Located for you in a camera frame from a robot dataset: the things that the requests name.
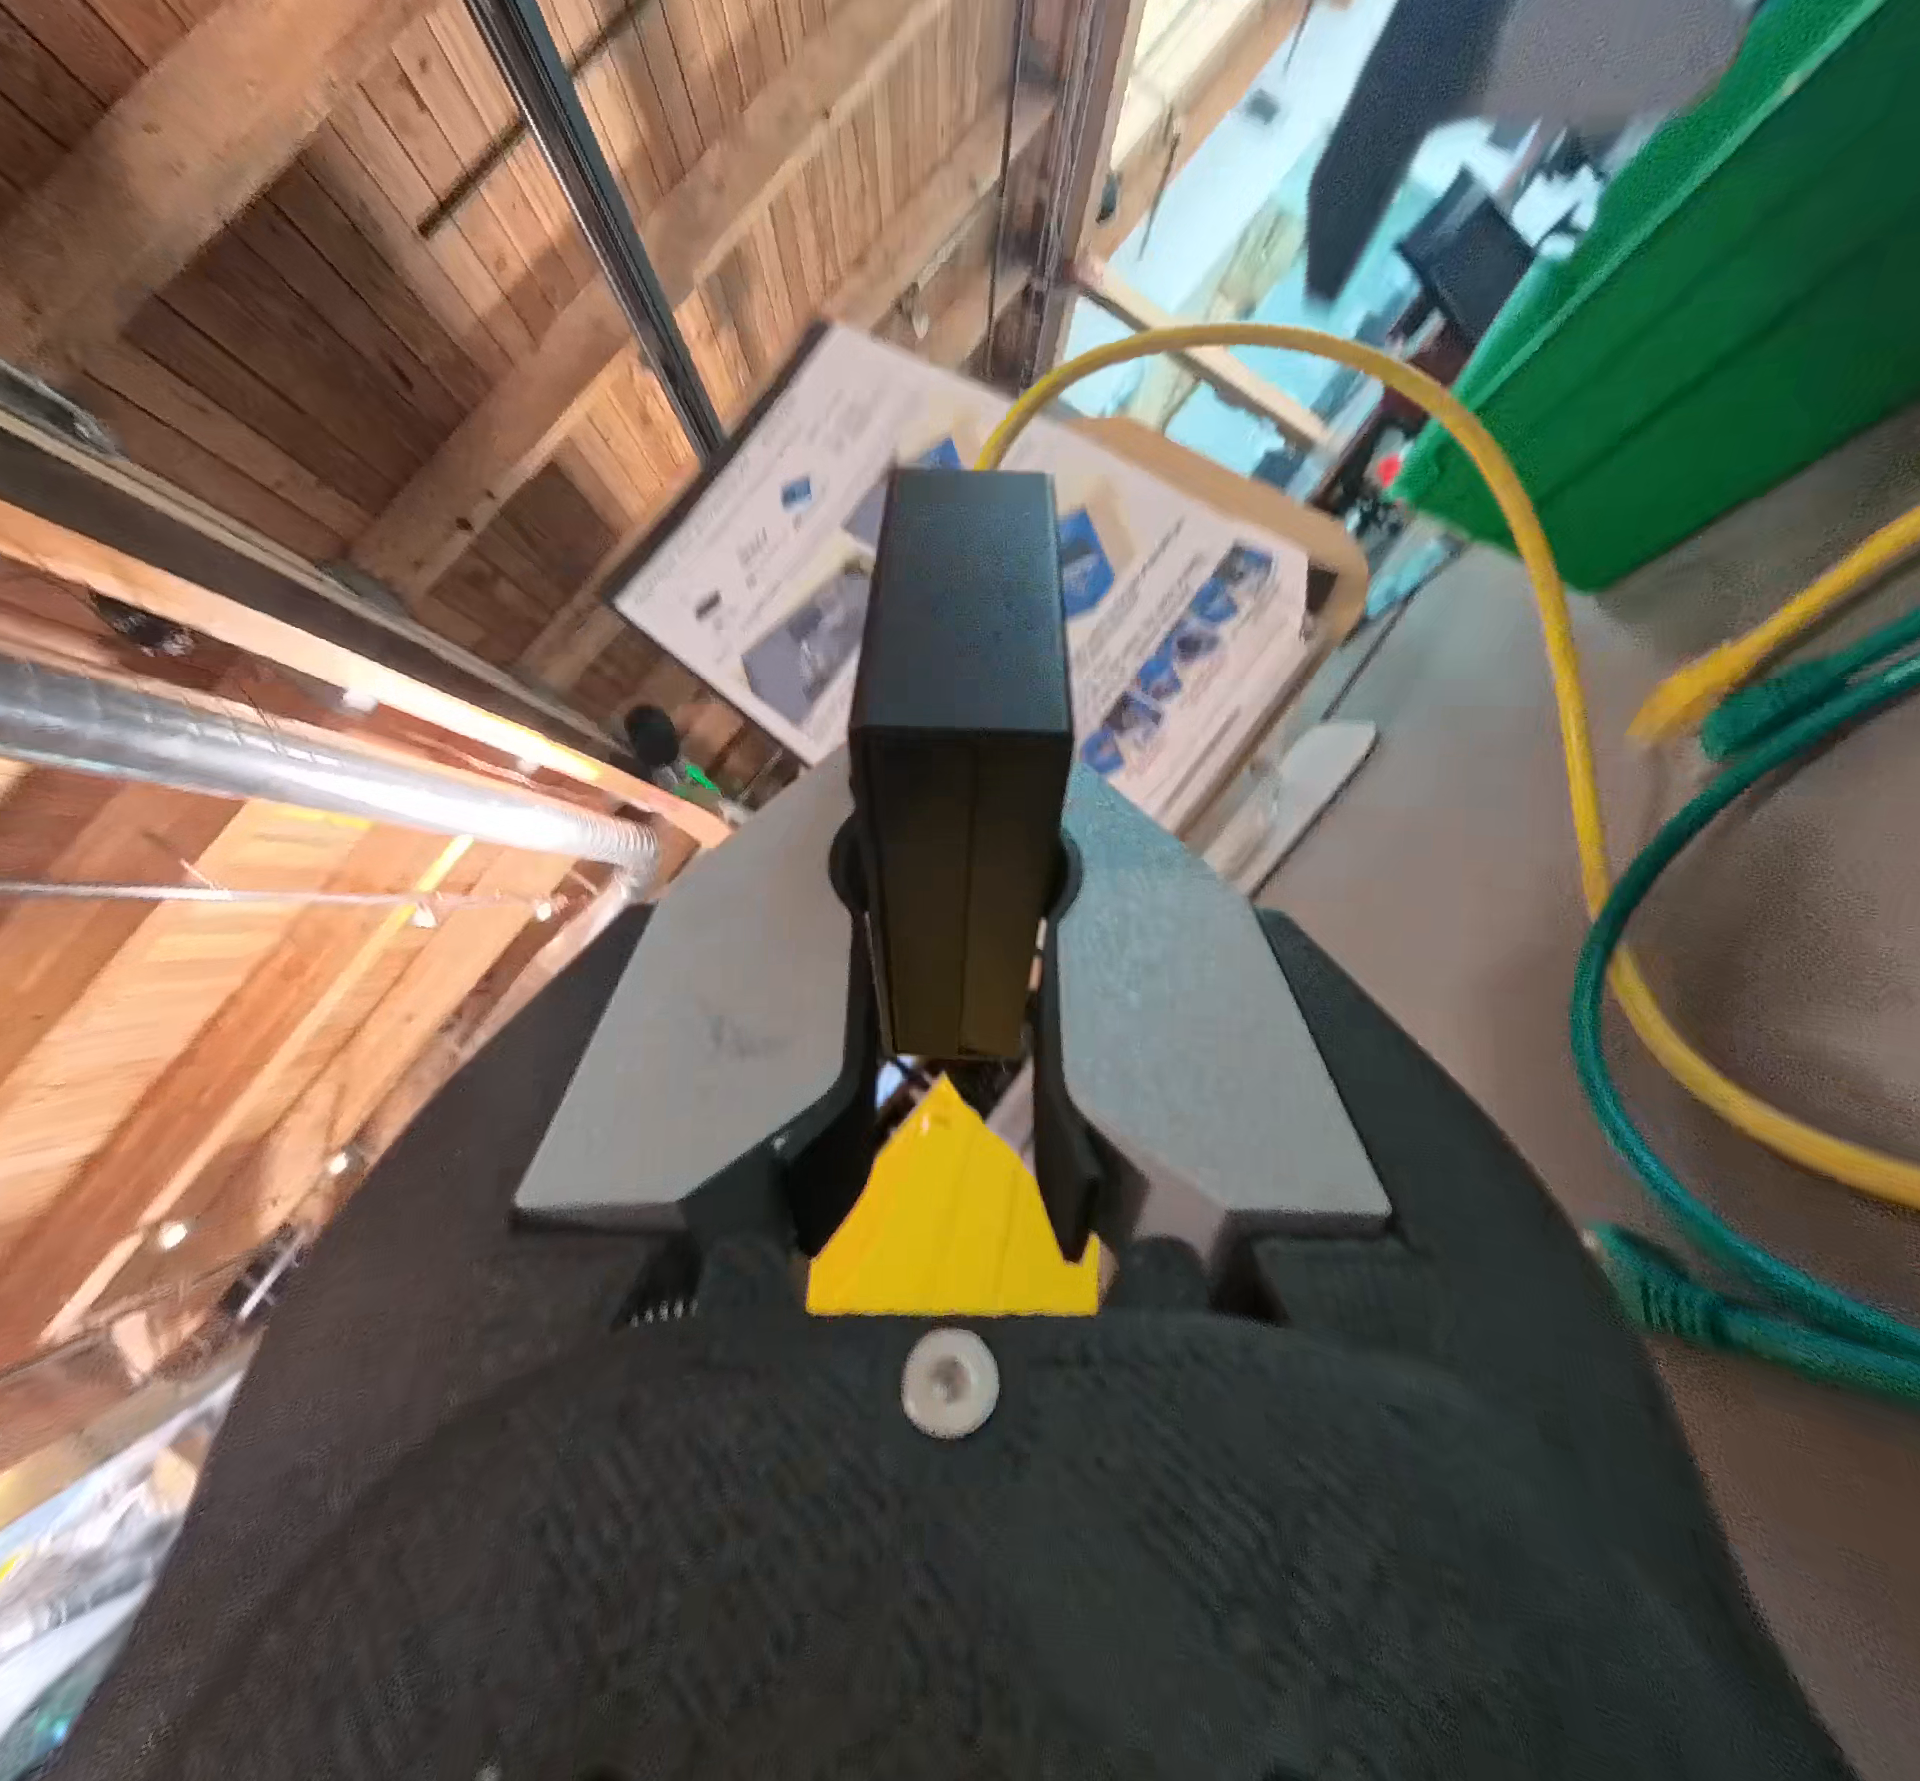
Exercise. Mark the black ceiling rail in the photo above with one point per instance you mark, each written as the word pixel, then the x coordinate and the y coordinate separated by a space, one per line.
pixel 570 131

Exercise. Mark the yellow plastic bin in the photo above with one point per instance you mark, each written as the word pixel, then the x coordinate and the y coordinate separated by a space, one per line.
pixel 945 1210

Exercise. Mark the silver duct pipe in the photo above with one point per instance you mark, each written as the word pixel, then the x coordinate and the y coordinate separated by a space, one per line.
pixel 226 745

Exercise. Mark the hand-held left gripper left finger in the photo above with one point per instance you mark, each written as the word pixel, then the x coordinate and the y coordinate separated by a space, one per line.
pixel 689 1046

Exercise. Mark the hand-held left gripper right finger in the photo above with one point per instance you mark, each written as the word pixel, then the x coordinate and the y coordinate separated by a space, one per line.
pixel 1215 1046

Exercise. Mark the printed instruction sheet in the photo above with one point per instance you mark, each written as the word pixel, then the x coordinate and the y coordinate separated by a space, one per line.
pixel 748 612

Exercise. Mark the green plastic bin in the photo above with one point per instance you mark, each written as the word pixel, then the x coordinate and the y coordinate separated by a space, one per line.
pixel 1726 310

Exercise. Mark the white stand base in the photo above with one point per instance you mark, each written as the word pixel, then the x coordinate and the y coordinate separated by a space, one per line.
pixel 1305 775

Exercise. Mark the black network switch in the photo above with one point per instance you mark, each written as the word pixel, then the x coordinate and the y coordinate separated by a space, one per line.
pixel 961 641

